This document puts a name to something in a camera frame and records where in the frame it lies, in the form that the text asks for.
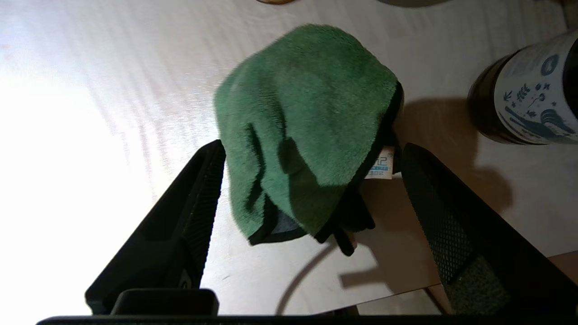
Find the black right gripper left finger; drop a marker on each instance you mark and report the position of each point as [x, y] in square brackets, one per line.
[171, 243]

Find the dark liquid bottle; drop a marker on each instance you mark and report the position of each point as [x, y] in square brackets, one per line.
[519, 99]

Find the green microfibre cloth black trim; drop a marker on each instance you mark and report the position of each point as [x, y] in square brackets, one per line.
[307, 117]

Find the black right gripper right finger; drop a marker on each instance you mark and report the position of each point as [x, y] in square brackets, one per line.
[487, 253]

